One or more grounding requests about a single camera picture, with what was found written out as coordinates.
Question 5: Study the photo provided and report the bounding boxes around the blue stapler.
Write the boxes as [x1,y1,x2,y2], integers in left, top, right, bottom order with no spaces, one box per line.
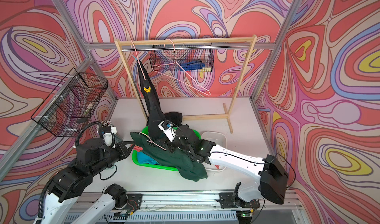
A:
[180,60,205,71]

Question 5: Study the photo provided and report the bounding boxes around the white plastic tray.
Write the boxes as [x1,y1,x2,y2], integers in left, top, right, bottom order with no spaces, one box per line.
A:
[201,131,227,172]

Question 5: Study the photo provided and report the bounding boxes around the black wire basket left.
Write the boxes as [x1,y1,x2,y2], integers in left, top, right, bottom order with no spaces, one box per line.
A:
[31,68,108,138]

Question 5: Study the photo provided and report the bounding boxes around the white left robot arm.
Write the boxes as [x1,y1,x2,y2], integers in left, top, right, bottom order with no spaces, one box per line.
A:
[34,121,135,224]

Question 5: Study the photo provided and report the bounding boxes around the wooden clothes rack frame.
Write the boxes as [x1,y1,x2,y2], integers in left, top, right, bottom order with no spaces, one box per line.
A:
[114,35,257,134]

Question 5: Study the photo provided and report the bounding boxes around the black wire basket back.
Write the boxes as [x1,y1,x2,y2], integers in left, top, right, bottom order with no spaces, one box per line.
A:
[149,43,214,73]

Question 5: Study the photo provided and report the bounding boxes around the teal t-shirt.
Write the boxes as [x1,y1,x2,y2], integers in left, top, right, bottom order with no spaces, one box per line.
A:
[137,152,159,165]

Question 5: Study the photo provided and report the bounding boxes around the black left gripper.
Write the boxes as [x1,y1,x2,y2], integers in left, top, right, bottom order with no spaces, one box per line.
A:
[89,139,137,178]

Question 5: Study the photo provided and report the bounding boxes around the dark green t-shirt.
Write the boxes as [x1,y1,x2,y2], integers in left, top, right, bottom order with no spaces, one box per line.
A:
[130,132,208,182]

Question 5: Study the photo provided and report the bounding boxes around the metal rail base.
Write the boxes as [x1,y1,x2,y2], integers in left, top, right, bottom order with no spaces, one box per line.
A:
[95,190,310,224]

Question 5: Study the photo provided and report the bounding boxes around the pink hanger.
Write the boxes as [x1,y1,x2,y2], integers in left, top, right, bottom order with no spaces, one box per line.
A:
[151,38,211,97]
[139,132,166,151]
[130,40,146,80]

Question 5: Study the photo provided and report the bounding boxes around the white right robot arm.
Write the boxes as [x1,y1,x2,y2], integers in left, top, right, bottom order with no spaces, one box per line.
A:
[158,121,289,205]

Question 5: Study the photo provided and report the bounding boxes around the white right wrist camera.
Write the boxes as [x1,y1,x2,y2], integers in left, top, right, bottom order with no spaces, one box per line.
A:
[158,120,176,142]

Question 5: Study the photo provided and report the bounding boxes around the pine cone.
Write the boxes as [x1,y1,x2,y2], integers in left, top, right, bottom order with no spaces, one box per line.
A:
[101,120,113,127]

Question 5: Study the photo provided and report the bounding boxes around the black t-shirt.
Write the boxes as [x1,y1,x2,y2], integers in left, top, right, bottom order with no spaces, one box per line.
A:
[137,62,183,140]

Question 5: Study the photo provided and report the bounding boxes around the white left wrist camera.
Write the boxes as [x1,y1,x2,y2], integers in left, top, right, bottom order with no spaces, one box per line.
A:
[102,126,117,148]

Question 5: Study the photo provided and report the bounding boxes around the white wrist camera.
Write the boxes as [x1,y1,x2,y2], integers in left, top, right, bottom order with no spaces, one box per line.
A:
[158,120,176,142]
[102,126,117,148]

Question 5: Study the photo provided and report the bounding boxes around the green perforated plastic basket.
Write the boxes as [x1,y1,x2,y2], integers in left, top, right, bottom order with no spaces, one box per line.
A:
[131,126,201,172]

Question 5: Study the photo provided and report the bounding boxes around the yellow clothespin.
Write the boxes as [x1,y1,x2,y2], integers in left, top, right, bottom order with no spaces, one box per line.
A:
[143,87,151,93]

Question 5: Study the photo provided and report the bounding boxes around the black wire basket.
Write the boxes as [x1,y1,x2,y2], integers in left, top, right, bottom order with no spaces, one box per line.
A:
[149,43,214,73]
[31,68,108,138]

